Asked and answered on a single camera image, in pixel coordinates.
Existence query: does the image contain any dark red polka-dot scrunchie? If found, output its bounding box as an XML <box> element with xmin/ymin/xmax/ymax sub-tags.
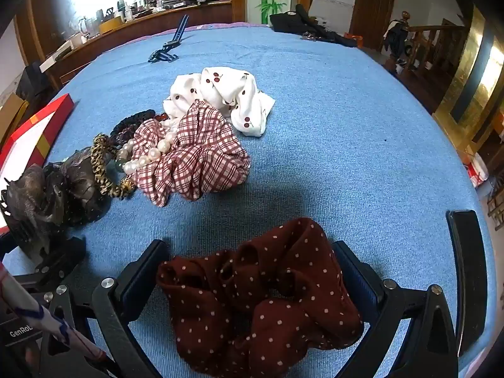
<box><xmin>156</xmin><ymin>217</ymin><xmax>365</xmax><ymax>378</ymax></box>

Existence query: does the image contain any gold pillar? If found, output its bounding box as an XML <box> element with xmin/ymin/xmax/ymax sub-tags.
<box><xmin>433</xmin><ymin>4</ymin><xmax>504</xmax><ymax>142</ymax></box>

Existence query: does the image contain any black cloth bag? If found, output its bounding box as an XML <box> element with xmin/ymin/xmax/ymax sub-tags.
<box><xmin>270</xmin><ymin>4</ymin><xmax>357</xmax><ymax>48</ymax></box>

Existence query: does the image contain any red plaid scrunchie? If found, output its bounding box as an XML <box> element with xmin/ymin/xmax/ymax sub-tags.
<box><xmin>130</xmin><ymin>100</ymin><xmax>252</xmax><ymax>208</ymax></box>

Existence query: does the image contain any brown wooden door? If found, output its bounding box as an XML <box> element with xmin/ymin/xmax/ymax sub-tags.
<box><xmin>350</xmin><ymin>0</ymin><xmax>398</xmax><ymax>39</ymax></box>

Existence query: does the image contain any wooden counter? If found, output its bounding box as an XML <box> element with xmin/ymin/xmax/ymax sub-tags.
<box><xmin>39</xmin><ymin>0</ymin><xmax>234</xmax><ymax>87</ymax></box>

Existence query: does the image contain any white pearl bracelet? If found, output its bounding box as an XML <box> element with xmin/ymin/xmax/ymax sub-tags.
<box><xmin>116</xmin><ymin>120</ymin><xmax>180</xmax><ymax>175</ymax></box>

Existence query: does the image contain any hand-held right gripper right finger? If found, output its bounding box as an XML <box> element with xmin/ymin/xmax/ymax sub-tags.
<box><xmin>332</xmin><ymin>241</ymin><xmax>460</xmax><ymax>378</ymax></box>

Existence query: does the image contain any black scrunchie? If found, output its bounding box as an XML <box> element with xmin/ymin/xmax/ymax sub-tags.
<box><xmin>109</xmin><ymin>108</ymin><xmax>158</xmax><ymax>146</ymax></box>

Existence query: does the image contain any blue striped wristwatch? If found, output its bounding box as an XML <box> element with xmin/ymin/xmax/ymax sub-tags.
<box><xmin>147</xmin><ymin>14</ymin><xmax>190</xmax><ymax>64</ymax></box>

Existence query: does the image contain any wooden stair railing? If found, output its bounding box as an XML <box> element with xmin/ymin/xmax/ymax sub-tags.
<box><xmin>384</xmin><ymin>10</ymin><xmax>469</xmax><ymax>83</ymax></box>

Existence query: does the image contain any red and white bucket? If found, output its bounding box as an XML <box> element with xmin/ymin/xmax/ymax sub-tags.
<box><xmin>468</xmin><ymin>153</ymin><xmax>491</xmax><ymax>188</ymax></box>

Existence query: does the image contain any grey patterned scrunchie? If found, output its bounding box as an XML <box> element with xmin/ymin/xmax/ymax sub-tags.
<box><xmin>0</xmin><ymin>152</ymin><xmax>115</xmax><ymax>253</ymax></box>

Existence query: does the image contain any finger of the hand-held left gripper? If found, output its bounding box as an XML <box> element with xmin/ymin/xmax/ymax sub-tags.
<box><xmin>15</xmin><ymin>236</ymin><xmax>87</xmax><ymax>289</ymax></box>

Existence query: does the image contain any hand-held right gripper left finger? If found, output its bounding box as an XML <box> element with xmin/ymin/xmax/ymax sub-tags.
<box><xmin>39</xmin><ymin>238</ymin><xmax>169</xmax><ymax>378</ymax></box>

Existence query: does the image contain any white cherry-print scrunchie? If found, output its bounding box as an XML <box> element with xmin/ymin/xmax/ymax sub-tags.
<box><xmin>163</xmin><ymin>67</ymin><xmax>276</xmax><ymax>138</ymax></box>

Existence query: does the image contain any red cardboard box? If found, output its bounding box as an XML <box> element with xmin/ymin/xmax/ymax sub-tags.
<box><xmin>0</xmin><ymin>93</ymin><xmax>75</xmax><ymax>232</ymax></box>

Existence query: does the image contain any yellow box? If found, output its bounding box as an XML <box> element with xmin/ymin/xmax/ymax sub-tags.
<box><xmin>99</xmin><ymin>18</ymin><xmax>124</xmax><ymax>34</ymax></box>

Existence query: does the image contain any leopard-print scrunchie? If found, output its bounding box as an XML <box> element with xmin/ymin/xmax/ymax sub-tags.
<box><xmin>90</xmin><ymin>134</ymin><xmax>137</xmax><ymax>200</ymax></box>

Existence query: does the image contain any black hanging bag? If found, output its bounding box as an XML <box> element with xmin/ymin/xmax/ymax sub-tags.
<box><xmin>384</xmin><ymin>20</ymin><xmax>412</xmax><ymax>54</ymax></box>

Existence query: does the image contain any white patterned cloth strip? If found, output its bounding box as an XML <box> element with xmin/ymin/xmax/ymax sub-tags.
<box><xmin>0</xmin><ymin>262</ymin><xmax>107</xmax><ymax>363</ymax></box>

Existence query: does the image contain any brown cardboard box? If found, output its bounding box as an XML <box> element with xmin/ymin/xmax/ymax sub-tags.
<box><xmin>0</xmin><ymin>94</ymin><xmax>29</xmax><ymax>146</ymax></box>

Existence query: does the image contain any white flat box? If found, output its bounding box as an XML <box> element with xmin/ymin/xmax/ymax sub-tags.
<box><xmin>39</xmin><ymin>45</ymin><xmax>73</xmax><ymax>72</ymax></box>

